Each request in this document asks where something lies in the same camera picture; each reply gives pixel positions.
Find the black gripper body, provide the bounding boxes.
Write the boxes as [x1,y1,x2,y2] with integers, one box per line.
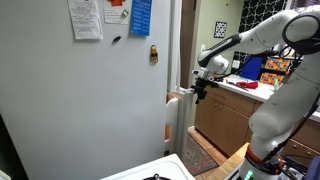
[194,76,220,90]

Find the white door handle bar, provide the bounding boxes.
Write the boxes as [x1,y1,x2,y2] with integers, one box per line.
[183,88,195,156]

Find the white table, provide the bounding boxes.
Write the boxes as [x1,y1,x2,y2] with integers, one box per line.
[164,87,195,158]

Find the brown wooden door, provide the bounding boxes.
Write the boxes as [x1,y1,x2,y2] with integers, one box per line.
[179,0,198,90]

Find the white refrigerator body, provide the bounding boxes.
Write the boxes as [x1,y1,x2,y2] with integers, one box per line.
[0,0,184,180]

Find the wooden kitchen cabinets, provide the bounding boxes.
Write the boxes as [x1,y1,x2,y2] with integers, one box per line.
[194,85,320,168]

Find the red cloth item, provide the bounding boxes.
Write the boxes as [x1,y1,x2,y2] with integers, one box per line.
[236,80,260,90]

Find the blue box on counter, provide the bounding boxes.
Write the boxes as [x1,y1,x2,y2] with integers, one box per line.
[240,55,265,81]

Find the yellow bottle opener magnet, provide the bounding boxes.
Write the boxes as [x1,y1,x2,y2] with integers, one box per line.
[149,44,160,65]

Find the black white patterned picture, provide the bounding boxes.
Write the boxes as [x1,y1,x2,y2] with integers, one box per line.
[213,21,228,39]

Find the white countertop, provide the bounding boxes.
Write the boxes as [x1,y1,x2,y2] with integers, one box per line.
[213,74,320,123]

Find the patterned floor rug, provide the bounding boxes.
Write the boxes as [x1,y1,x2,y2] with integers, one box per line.
[181,132,220,177]

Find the colourful patterned bag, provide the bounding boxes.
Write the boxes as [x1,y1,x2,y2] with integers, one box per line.
[259,57,292,85]

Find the green bottle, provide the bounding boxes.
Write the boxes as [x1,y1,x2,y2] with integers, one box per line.
[273,77,281,92]

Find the wooden base board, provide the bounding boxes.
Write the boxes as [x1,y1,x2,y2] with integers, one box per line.
[204,142,251,180]

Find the white cabinet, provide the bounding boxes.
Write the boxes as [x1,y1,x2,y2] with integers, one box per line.
[99,153,197,180]

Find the black white patterned curtain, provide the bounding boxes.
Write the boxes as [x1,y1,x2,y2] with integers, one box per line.
[233,0,288,63]

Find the blue flyer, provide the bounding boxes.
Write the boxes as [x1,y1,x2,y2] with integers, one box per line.
[130,0,153,37]

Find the white note card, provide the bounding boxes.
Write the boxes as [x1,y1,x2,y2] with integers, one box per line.
[103,7,131,25]

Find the orange magnet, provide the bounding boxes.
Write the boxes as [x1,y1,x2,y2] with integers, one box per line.
[107,0,126,7]

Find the white printed paper sheet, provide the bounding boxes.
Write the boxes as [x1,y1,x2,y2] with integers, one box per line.
[67,0,104,41]

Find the blue plastic object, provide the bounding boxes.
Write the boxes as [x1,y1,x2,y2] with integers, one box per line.
[304,155,320,180]

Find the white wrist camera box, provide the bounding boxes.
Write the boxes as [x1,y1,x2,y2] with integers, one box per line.
[192,68,211,80]

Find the dark handled tool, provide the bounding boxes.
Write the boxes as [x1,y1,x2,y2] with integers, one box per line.
[226,80,250,92]

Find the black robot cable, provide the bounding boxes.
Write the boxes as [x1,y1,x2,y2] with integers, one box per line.
[263,96,320,164]

